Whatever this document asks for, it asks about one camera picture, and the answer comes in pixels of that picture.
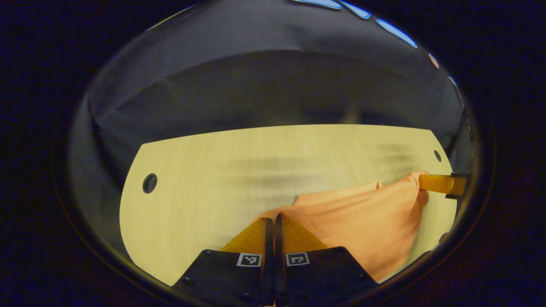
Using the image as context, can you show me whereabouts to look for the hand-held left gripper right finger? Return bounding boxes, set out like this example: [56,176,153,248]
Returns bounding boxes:
[275,213,378,307]

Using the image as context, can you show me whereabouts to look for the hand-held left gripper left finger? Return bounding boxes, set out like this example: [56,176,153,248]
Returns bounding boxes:
[173,217,274,307]

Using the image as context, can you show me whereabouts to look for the orange collared T-shirt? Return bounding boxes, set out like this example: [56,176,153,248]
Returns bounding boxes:
[260,170,430,283]

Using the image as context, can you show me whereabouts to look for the black backdrop cloth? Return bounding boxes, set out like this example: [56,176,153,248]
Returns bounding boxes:
[70,0,475,261]

